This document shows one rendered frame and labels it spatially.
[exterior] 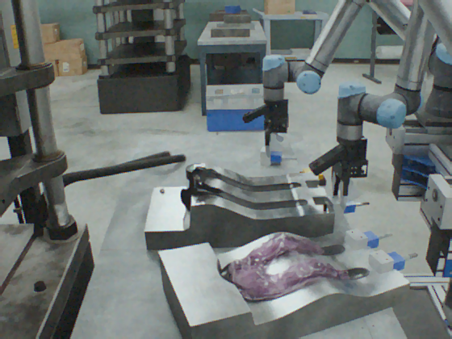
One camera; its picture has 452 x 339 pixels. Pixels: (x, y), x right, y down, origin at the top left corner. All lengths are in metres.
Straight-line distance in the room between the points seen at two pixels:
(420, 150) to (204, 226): 0.80
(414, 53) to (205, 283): 0.79
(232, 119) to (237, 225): 3.32
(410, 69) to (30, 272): 1.14
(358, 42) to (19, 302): 7.25
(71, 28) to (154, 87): 3.25
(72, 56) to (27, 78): 6.59
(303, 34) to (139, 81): 3.39
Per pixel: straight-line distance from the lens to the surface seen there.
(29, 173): 1.26
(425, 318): 2.03
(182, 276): 0.99
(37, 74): 1.23
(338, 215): 1.41
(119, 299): 1.12
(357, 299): 1.02
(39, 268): 1.32
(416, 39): 1.29
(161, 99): 5.23
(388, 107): 1.22
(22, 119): 1.45
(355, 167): 1.36
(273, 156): 1.74
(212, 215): 1.22
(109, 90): 5.33
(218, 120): 4.52
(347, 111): 1.28
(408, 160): 1.66
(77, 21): 8.10
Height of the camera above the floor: 1.49
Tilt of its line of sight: 23 degrees down
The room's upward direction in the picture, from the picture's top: 1 degrees counter-clockwise
